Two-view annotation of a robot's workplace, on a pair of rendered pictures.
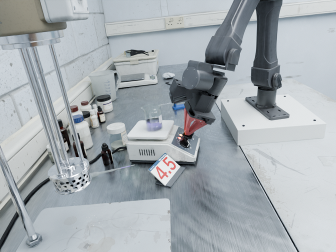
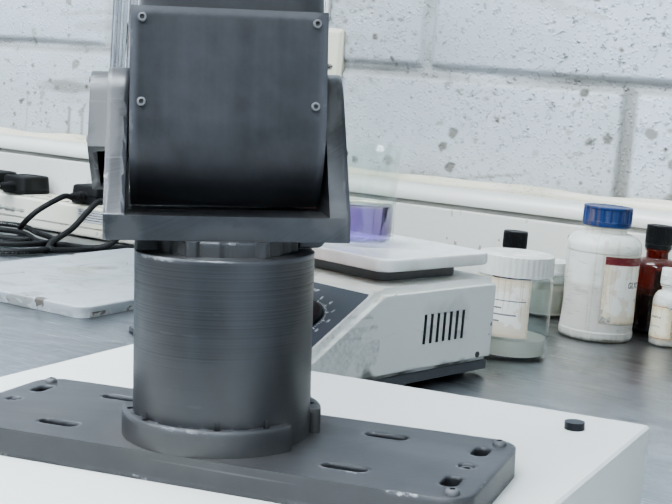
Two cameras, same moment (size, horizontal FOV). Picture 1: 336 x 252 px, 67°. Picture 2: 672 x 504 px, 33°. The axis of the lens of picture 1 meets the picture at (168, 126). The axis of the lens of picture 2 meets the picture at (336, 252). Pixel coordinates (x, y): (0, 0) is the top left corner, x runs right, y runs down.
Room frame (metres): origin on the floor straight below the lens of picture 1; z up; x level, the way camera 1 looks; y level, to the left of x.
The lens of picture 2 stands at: (1.05, -0.69, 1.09)
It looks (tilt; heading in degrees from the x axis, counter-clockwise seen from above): 8 degrees down; 117
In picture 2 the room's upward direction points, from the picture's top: 5 degrees clockwise
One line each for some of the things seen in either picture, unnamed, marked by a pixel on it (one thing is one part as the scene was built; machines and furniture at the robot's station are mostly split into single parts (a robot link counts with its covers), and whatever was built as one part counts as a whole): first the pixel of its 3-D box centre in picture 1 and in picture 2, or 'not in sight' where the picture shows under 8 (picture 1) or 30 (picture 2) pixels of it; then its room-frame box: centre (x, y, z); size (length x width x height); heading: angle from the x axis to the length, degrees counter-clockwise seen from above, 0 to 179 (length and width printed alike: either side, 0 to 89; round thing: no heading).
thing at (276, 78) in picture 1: (267, 80); (217, 160); (0.83, -0.35, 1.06); 0.09 x 0.06 x 0.06; 36
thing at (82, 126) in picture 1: (80, 132); (601, 271); (0.81, 0.30, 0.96); 0.06 x 0.06 x 0.11
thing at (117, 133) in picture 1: (117, 136); (512, 303); (0.77, 0.17, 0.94); 0.06 x 0.06 x 0.08
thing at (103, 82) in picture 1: (106, 86); not in sight; (1.36, 0.31, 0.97); 0.18 x 0.13 x 0.15; 131
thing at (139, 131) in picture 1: (151, 129); (376, 249); (0.71, 0.05, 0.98); 0.12 x 0.12 x 0.01; 75
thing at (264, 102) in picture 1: (266, 97); (223, 347); (0.84, -0.35, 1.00); 0.20 x 0.07 x 0.08; 6
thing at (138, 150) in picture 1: (161, 142); (347, 312); (0.70, 0.03, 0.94); 0.22 x 0.13 x 0.08; 75
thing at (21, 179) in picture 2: not in sight; (20, 184); (0.04, 0.40, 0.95); 0.07 x 0.04 x 0.02; 88
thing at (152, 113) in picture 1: (152, 117); (363, 191); (0.70, 0.04, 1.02); 0.06 x 0.05 x 0.08; 88
